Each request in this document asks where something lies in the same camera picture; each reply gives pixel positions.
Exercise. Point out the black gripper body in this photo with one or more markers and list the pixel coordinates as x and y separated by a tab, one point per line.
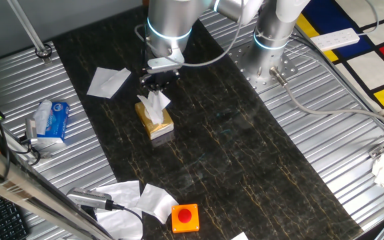
162	76

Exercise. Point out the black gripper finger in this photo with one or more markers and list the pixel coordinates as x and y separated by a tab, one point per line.
148	85
162	85

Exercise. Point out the white pulled napkin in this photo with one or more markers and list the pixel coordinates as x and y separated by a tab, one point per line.
155	105

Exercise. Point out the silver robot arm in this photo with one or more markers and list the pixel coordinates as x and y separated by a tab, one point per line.
168	20

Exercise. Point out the folded white napkin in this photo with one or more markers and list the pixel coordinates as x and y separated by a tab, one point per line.
105	83

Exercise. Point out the crumpled white napkin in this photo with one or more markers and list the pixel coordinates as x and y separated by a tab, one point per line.
120	193
122	225

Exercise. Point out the small white napkin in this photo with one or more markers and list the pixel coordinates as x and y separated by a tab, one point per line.
240	237

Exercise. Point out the gold tissue pack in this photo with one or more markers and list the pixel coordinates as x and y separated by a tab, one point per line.
142	116

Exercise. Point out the blue tissue pack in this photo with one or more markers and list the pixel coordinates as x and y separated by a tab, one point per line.
58	121

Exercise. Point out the white tissue in blue pack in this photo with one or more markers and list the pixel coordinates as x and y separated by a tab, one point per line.
42	115

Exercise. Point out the silver stand pole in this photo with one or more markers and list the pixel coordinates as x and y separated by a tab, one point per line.
28	30

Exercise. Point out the orange emergency stop button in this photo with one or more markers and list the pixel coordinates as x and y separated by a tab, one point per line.
185	218

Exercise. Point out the white power strip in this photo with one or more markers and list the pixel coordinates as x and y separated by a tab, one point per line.
335	39

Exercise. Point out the colourful checked cloth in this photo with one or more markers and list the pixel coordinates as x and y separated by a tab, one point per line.
372	63

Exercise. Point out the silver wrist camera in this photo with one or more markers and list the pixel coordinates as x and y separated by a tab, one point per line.
162	64

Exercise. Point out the silver camera mount bracket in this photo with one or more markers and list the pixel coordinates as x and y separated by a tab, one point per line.
45	154

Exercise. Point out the small silver ribbed camera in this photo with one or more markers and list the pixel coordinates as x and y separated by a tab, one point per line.
31	130

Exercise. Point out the silver depth camera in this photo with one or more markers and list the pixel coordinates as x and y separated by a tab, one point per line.
88	198

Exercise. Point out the metal frame bar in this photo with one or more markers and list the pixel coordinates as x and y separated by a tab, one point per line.
28	193

